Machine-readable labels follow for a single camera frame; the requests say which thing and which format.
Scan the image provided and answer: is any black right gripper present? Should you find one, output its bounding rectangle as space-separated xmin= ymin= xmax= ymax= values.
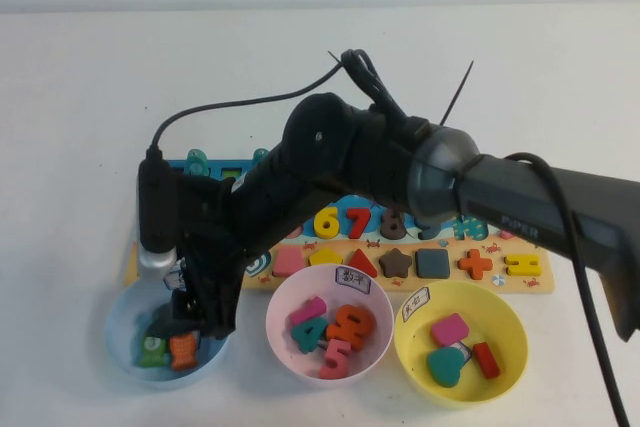
xmin=172 ymin=149 xmax=326 ymax=341

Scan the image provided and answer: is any pink trapezoid piece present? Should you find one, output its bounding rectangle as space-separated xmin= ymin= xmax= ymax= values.
xmin=272 ymin=248 xmax=306 ymax=277

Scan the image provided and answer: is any light blue plastic bowl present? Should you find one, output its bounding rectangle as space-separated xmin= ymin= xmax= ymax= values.
xmin=103 ymin=279 xmax=232 ymax=391

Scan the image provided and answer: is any pink number one piece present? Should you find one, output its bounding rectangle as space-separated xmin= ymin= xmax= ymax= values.
xmin=287 ymin=296 xmax=328 ymax=328

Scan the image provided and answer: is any teal number four piece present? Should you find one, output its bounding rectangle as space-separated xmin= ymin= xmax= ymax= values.
xmin=290 ymin=319 xmax=329 ymax=356

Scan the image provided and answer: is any light pink plastic bowl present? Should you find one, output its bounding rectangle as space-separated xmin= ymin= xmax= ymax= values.
xmin=265 ymin=263 xmax=394 ymax=388

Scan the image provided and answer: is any yellow pentagon piece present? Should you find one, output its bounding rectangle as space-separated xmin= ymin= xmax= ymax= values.
xmin=308 ymin=248 xmax=344 ymax=269

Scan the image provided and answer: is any orange number ten piece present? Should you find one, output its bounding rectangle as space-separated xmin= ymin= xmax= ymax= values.
xmin=325 ymin=304 xmax=376 ymax=351

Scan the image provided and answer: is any yellow number six piece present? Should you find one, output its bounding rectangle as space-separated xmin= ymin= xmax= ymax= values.
xmin=313 ymin=204 xmax=342 ymax=239

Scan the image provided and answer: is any pink number five piece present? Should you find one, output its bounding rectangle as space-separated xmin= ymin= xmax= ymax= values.
xmin=318 ymin=338 xmax=351 ymax=381

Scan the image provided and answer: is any red triangle piece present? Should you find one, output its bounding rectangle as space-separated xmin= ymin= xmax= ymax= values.
xmin=344 ymin=249 xmax=379 ymax=279

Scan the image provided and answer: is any red number seven piece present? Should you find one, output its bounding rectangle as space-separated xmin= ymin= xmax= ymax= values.
xmin=344 ymin=206 xmax=372 ymax=239

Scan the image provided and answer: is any brown star piece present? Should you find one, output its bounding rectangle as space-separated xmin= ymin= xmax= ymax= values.
xmin=378 ymin=248 xmax=414 ymax=279

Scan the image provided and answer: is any brown number eight piece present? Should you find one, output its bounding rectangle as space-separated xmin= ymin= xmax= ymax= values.
xmin=378 ymin=209 xmax=407 ymax=241

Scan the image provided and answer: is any dark grey square piece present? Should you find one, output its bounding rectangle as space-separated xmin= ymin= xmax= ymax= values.
xmin=415 ymin=248 xmax=452 ymax=280

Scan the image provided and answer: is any grey number nine piece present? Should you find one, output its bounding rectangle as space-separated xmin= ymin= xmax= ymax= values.
xmin=414 ymin=216 xmax=442 ymax=242

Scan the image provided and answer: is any pink rectangle piece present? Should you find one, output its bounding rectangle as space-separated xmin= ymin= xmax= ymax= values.
xmin=430 ymin=312 xmax=471 ymax=348

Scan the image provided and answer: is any teal heart piece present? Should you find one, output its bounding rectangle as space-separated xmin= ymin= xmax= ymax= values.
xmin=426 ymin=346 xmax=470 ymax=389

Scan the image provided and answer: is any colourful wooden puzzle board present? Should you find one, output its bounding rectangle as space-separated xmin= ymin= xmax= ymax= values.
xmin=122 ymin=159 xmax=556 ymax=294

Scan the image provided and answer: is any orange plus sign piece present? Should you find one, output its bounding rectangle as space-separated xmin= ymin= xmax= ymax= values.
xmin=457 ymin=248 xmax=494 ymax=280

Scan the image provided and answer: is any red bar piece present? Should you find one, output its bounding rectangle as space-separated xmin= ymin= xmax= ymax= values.
xmin=471 ymin=341 xmax=502 ymax=380

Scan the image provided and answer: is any yellow plastic bowl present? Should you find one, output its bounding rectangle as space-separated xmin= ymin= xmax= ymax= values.
xmin=393 ymin=280 xmax=529 ymax=403

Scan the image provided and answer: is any yellow equals sign piece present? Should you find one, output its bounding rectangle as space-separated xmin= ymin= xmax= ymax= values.
xmin=504 ymin=254 xmax=543 ymax=277

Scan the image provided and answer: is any orange wooden fish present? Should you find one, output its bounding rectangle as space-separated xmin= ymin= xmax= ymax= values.
xmin=168 ymin=331 xmax=199 ymax=372

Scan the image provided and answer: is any green wooden fish three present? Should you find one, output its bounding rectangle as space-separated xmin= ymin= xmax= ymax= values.
xmin=132 ymin=334 xmax=169 ymax=368

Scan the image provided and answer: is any teal wooden fish two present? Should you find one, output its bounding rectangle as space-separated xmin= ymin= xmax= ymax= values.
xmin=185 ymin=149 xmax=209 ymax=177

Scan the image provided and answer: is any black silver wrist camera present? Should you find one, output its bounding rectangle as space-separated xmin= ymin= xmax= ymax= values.
xmin=137 ymin=146 xmax=180 ymax=282

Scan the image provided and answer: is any black camera cable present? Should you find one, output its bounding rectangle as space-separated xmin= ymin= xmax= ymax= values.
xmin=149 ymin=49 xmax=632 ymax=427

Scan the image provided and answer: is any black cable tie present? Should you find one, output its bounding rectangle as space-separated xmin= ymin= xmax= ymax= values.
xmin=441 ymin=60 xmax=476 ymax=127

